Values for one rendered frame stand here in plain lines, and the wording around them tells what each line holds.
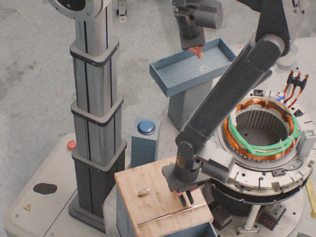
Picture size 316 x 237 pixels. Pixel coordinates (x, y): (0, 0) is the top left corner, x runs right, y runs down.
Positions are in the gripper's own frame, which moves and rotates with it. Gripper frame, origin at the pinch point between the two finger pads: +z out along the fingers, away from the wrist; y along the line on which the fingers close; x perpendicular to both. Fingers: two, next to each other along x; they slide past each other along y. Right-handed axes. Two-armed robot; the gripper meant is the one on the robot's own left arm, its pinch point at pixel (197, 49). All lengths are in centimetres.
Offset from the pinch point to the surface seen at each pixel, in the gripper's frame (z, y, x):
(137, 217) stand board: -7, -50, 20
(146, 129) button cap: -0.8, -23.1, 16.7
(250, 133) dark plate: 10.4, -24.7, -10.2
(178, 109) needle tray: 20.4, -6.4, 10.7
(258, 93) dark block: 4.9, -15.7, -14.7
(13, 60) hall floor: 94, 87, 107
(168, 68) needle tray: 6.1, -0.1, 10.2
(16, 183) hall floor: 87, 12, 100
